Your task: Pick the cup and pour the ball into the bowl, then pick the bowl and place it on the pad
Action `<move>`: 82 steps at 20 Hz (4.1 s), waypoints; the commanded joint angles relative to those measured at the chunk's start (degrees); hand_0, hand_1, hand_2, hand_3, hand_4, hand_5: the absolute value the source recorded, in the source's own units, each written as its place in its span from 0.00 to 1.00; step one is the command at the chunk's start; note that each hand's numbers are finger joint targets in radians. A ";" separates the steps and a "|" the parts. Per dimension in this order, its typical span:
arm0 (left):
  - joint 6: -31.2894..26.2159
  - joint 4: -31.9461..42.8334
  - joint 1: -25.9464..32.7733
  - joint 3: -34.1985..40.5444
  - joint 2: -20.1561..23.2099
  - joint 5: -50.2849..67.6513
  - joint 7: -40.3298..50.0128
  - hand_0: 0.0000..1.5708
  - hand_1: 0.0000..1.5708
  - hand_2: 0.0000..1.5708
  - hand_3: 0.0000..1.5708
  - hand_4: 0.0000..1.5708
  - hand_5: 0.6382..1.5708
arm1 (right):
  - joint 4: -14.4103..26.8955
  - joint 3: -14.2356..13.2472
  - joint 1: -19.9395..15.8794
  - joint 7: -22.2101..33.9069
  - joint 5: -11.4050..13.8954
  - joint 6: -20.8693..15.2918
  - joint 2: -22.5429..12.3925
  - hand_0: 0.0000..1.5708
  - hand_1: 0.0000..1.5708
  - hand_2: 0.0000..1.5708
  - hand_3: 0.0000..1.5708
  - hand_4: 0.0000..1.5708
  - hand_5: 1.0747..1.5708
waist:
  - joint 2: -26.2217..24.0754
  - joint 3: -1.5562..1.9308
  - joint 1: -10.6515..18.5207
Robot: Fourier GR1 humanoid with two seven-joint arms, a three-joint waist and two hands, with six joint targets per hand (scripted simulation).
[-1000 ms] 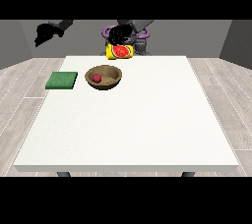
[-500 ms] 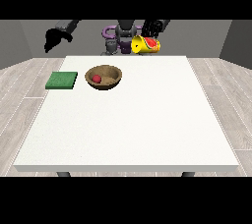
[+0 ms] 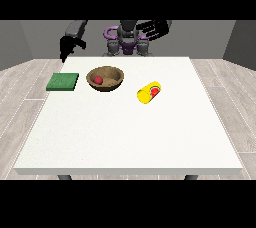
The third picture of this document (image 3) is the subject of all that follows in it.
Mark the brown wooden bowl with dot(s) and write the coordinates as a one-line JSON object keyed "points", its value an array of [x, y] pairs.
{"points": [[105, 78]]}

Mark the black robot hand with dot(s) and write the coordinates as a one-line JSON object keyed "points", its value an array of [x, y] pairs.
{"points": [[154, 29], [68, 46]]}

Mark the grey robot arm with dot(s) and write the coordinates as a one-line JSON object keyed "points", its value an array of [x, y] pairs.
{"points": [[75, 28], [169, 22]]}

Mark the grey robot trunk purple rings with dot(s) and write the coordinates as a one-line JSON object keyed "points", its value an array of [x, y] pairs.
{"points": [[126, 43]]}

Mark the yellow cup with melon print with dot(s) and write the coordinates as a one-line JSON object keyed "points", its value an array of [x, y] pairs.
{"points": [[149, 92]]}

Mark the small red ball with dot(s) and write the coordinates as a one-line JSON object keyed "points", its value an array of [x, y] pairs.
{"points": [[98, 80]]}

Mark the green square pad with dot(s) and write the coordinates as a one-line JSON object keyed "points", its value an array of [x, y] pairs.
{"points": [[62, 81]]}

